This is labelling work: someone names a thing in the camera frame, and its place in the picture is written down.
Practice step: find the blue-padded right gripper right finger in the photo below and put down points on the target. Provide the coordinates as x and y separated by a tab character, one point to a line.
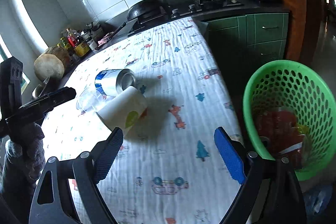
247	168

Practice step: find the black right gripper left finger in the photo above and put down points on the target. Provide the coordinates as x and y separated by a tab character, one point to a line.
89	168

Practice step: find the red cylindrical snack can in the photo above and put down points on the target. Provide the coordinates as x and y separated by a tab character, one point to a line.
276	129

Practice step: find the yellow plastic wrapper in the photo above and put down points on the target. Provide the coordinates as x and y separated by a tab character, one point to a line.
302	129

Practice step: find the green kitchen cabinet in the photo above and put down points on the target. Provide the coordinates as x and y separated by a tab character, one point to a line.
249	40

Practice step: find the gloved left hand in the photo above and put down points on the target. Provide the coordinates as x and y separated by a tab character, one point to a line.
25	150

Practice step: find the round wooden cutting board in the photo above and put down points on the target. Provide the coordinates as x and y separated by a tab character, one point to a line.
53	63

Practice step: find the white paper cup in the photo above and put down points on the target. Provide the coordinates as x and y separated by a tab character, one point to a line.
124	110

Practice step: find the clear plastic cup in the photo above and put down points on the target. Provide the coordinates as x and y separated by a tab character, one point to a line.
90	100

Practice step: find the blue plastic bag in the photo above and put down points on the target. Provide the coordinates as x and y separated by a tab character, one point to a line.
317	199

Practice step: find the patterned white tablecloth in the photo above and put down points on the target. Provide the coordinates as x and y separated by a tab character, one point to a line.
168	169

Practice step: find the blue and silver drink can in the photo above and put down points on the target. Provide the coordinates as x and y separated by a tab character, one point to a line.
112	82

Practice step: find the green perforated plastic basket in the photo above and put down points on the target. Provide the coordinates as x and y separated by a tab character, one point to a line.
285	83

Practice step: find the condiment bottles group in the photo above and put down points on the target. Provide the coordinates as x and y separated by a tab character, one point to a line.
79	43

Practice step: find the black gas stove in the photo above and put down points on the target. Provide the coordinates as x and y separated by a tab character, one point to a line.
197	6

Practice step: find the black frying pan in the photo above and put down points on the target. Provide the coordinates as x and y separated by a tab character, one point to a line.
145	14

